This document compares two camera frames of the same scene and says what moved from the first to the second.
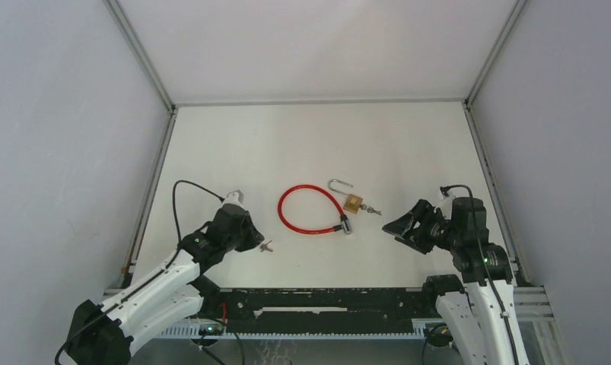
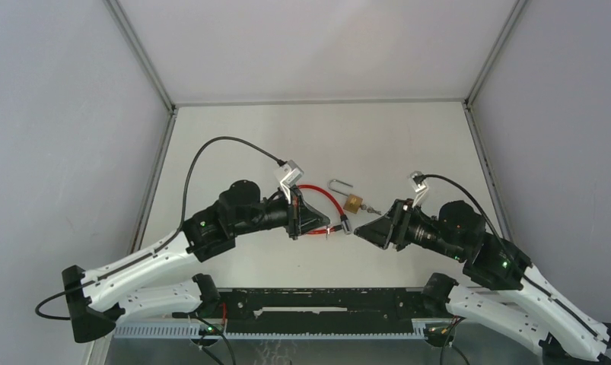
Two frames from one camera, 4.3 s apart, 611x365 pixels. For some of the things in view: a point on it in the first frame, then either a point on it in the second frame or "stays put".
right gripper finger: [418, 241] -> [378, 231]
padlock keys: [369, 209] stays put
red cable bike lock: [345, 225] stays put
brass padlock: [351, 203] stays put
